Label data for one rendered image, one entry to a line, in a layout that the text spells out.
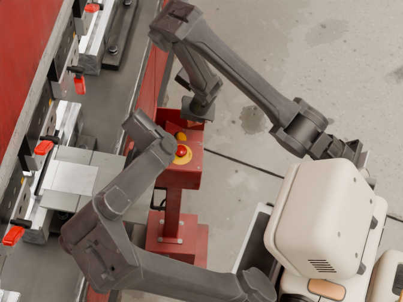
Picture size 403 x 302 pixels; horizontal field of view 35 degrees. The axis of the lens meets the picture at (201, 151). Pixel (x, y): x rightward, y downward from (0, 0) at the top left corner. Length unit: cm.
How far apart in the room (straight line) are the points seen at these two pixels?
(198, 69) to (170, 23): 26
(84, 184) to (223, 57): 51
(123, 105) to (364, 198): 87
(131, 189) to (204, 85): 61
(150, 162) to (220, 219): 147
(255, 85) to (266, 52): 187
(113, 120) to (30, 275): 51
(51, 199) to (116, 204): 65
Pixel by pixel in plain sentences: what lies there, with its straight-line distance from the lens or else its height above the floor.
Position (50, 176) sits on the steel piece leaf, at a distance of 165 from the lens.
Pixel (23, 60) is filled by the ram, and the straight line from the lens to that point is 123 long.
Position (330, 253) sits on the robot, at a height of 136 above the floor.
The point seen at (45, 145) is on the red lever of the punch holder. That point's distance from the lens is 134.
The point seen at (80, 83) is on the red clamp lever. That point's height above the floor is 120.
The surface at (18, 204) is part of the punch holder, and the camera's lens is 135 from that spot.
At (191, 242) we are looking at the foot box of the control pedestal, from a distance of 252.
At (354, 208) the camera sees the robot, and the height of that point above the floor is 135.
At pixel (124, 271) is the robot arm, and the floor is 153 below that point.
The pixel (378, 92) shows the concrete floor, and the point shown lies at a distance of 324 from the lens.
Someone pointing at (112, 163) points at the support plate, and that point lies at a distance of 166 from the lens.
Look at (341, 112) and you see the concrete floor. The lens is 311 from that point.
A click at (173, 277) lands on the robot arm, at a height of 145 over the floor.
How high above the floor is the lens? 243
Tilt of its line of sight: 58 degrees down
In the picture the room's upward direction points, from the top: 8 degrees clockwise
